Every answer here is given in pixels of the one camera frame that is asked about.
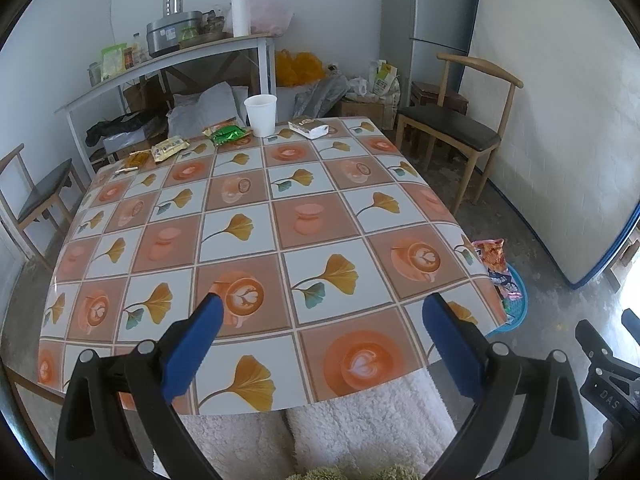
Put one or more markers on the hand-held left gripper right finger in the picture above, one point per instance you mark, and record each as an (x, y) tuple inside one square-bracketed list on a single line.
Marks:
[(452, 345)]

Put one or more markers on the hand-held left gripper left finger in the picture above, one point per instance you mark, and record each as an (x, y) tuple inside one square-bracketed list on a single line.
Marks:
[(192, 345)]

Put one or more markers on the blue plastic basin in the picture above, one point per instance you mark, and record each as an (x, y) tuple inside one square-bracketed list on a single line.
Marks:
[(520, 305)]

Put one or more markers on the blue pink snack bag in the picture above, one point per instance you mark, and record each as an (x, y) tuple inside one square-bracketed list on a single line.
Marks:
[(492, 255)]

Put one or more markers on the olive fuzzy cloth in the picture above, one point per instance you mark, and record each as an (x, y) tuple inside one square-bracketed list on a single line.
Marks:
[(350, 474)]

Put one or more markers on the white cigarette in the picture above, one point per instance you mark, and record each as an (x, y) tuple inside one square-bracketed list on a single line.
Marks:
[(125, 170)]

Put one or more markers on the small orange packet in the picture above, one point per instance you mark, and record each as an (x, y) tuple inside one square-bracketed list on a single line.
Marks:
[(136, 159)]

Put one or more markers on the yellow snack packet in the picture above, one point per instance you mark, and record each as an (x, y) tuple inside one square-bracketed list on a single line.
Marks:
[(170, 149)]

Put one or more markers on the small green foil packet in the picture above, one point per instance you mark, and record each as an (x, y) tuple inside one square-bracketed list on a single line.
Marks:
[(227, 136)]

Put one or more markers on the wooden chair dark seat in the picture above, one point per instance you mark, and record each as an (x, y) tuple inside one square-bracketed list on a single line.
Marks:
[(45, 190), (450, 127)]

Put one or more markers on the orange white snack packet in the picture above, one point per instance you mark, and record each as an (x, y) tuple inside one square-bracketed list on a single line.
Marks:
[(220, 126)]

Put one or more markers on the black plastic bag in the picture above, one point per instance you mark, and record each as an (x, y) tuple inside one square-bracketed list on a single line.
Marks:
[(125, 125)]

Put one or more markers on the white paper cup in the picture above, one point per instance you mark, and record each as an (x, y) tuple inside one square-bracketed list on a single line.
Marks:
[(260, 117)]

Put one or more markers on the white plastic bag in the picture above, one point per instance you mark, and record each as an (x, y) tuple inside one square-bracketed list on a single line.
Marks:
[(210, 105)]

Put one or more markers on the gold cigarette pack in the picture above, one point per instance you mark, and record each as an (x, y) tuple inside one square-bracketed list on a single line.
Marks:
[(307, 129)]

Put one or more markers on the brown cardboard box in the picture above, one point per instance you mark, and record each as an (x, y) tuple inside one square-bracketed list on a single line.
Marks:
[(362, 109), (142, 95)]

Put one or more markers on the dark wooden stool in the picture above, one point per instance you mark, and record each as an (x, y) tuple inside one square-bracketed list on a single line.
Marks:
[(430, 91)]

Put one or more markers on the white mattress blue edge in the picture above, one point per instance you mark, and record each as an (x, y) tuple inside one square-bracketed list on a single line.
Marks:
[(560, 110)]

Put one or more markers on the white green sack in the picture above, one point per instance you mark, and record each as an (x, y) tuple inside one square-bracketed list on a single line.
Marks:
[(384, 80)]

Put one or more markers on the grey plastic bag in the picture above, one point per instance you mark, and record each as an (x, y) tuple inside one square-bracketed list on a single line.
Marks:
[(322, 95)]

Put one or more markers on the glass jar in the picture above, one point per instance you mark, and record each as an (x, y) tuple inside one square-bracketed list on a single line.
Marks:
[(95, 74)]

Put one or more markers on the white console table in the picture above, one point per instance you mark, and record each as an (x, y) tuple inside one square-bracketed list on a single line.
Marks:
[(270, 65)]

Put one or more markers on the green food pouch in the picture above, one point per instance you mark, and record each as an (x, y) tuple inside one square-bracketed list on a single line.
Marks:
[(114, 62)]

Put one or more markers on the yellow plastic bag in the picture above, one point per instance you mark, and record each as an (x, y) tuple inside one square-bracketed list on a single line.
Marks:
[(300, 67)]

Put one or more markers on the clear condiment bottle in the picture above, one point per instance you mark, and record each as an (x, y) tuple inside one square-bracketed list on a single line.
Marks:
[(136, 49)]

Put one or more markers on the grey rice cooker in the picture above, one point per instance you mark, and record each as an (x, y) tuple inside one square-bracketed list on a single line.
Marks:
[(170, 35)]

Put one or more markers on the paper towel roll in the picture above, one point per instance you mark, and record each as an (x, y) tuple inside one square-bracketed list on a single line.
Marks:
[(241, 15)]

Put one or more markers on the grey refrigerator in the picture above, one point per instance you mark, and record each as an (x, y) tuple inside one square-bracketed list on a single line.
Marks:
[(435, 10)]

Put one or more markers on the pink plastic bag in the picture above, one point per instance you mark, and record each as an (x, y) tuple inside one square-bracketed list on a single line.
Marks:
[(272, 15)]

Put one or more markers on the steel canister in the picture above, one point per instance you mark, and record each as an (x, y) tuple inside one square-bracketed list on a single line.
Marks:
[(173, 0)]

